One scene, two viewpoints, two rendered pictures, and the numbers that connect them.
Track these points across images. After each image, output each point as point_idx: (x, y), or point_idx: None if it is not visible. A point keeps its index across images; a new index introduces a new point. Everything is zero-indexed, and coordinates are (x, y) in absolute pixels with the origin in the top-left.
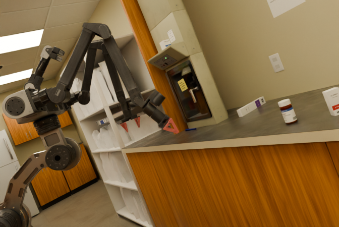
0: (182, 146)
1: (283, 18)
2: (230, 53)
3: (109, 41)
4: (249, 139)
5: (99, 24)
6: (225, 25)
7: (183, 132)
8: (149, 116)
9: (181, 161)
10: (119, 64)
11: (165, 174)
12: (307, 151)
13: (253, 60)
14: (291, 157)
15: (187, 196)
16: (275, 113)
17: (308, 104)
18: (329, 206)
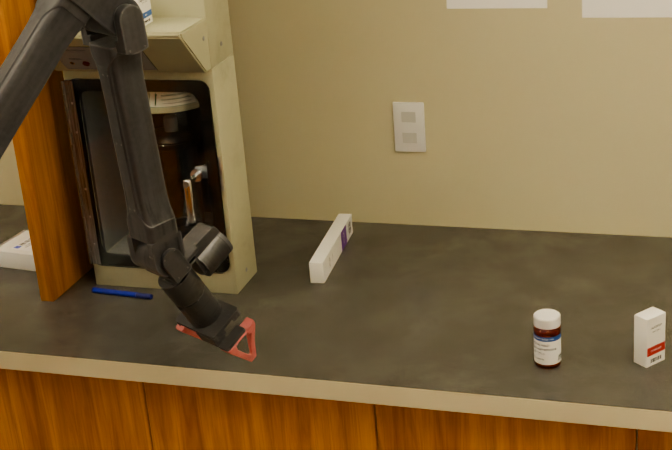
0: (176, 374)
1: (474, 23)
2: (259, 45)
3: (129, 58)
4: (459, 398)
5: None
6: None
7: (90, 300)
8: (182, 305)
9: (130, 412)
10: (141, 139)
11: (4, 445)
12: (591, 438)
13: (339, 94)
14: (546, 446)
15: None
16: (454, 307)
17: (535, 298)
18: None
